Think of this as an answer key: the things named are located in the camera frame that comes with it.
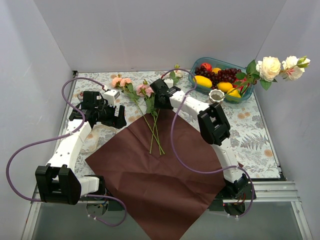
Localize cream ribbon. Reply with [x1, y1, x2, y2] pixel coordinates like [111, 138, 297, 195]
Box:
[80, 124, 119, 154]

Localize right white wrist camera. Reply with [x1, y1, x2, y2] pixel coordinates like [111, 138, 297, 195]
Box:
[163, 78, 174, 89]

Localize yellow lemon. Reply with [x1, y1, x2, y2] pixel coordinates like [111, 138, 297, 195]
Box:
[216, 81, 233, 93]

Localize white rose stem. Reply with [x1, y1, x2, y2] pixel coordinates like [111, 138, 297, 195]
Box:
[236, 55, 311, 90]

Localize small metal can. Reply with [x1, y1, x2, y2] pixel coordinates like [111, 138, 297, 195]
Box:
[77, 92, 84, 100]

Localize pink rose stem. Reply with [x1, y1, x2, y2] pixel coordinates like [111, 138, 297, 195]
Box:
[136, 79, 165, 155]

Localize yellow mango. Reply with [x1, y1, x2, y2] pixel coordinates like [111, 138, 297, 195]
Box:
[193, 75, 213, 89]

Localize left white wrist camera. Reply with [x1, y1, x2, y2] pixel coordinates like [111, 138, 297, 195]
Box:
[102, 89, 120, 106]

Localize yellow pear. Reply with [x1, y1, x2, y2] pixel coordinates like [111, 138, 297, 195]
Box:
[226, 88, 241, 98]

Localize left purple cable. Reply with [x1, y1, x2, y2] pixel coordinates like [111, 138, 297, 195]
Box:
[5, 76, 128, 228]

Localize purple grape bunch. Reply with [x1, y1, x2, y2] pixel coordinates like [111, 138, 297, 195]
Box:
[195, 67, 242, 89]

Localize peach rose stem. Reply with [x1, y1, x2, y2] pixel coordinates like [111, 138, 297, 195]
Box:
[111, 73, 166, 156]

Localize orange fruit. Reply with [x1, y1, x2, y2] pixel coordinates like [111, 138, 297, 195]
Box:
[212, 67, 221, 74]

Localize white ribbed vase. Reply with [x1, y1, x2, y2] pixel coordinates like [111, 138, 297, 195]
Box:
[208, 89, 225, 105]

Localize red dragon fruit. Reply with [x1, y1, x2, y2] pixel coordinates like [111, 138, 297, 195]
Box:
[232, 78, 250, 97]

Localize dark red wrapping paper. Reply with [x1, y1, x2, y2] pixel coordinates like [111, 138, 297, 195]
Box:
[86, 110, 226, 240]

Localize floral table mat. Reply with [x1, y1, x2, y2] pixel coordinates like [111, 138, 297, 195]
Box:
[51, 69, 282, 181]

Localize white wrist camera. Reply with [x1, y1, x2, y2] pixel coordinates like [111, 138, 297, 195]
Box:
[163, 78, 174, 89]
[102, 89, 120, 106]

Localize rose bud stem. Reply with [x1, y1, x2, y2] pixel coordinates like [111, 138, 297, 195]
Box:
[168, 64, 183, 86]

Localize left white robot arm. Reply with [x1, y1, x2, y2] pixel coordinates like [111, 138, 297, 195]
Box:
[35, 89, 127, 205]

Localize teal plastic fruit basket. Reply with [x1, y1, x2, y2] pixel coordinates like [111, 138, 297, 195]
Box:
[190, 57, 254, 104]

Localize red apple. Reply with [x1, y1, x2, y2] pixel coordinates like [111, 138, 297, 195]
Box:
[200, 62, 212, 73]

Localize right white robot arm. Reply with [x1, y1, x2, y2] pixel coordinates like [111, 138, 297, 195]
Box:
[150, 78, 250, 199]

